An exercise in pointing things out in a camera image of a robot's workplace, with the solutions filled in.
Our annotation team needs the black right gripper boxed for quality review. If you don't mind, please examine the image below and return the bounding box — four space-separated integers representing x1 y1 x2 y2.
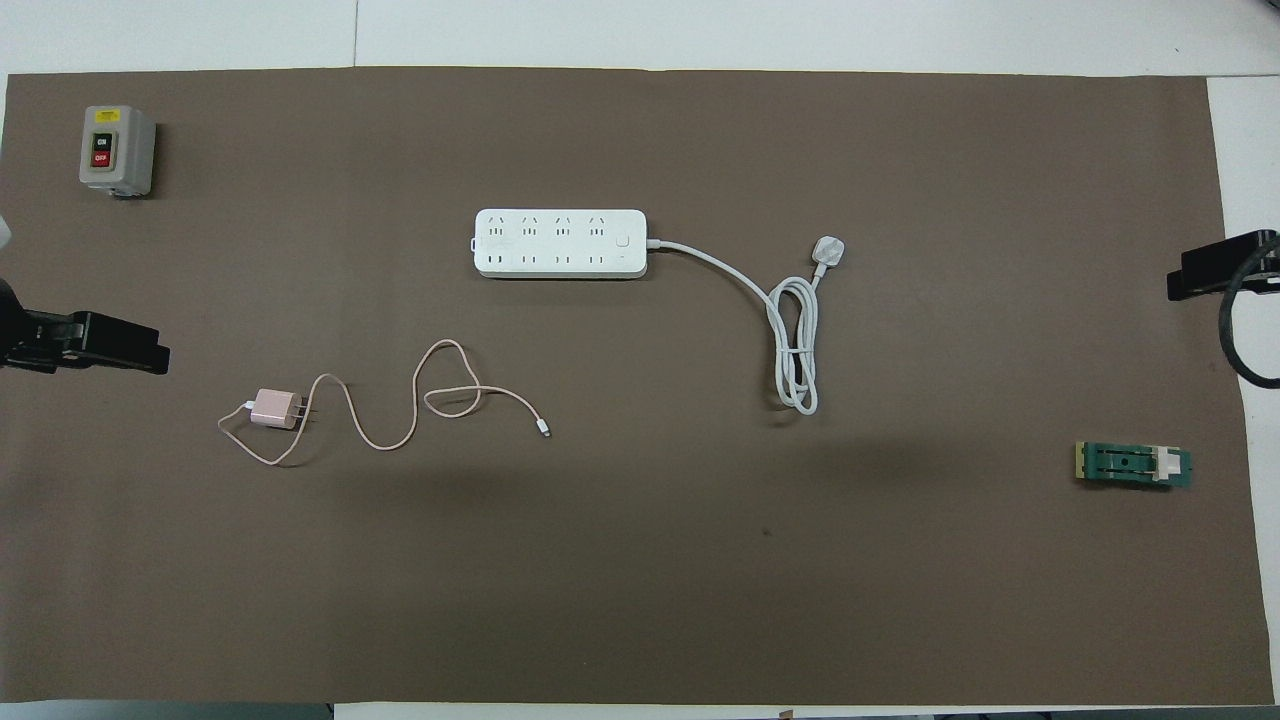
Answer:
1167 228 1280 301

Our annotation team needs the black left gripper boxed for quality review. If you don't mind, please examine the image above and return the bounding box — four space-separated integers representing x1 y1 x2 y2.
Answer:
0 275 171 376

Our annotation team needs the pink charger adapter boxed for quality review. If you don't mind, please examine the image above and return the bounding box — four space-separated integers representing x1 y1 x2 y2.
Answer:
249 387 320 432

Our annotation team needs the pink charging cable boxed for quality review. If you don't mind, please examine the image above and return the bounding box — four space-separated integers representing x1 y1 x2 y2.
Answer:
217 338 553 468

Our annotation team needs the white power strip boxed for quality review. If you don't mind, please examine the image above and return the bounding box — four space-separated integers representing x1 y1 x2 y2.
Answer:
474 208 648 280

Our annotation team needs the brown paper table mat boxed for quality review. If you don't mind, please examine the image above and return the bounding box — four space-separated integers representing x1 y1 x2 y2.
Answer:
0 67 1277 706

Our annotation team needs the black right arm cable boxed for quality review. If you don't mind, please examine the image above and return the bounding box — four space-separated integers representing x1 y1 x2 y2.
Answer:
1217 258 1280 390

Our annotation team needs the grey on-off switch box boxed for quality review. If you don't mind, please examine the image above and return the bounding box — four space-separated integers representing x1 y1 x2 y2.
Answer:
79 105 157 198

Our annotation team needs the green knife switch yellow base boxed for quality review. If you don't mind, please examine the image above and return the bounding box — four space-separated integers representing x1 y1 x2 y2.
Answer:
1075 441 1194 492

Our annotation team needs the white power cord with plug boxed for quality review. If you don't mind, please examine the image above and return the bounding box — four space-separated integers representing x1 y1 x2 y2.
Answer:
645 234 848 416

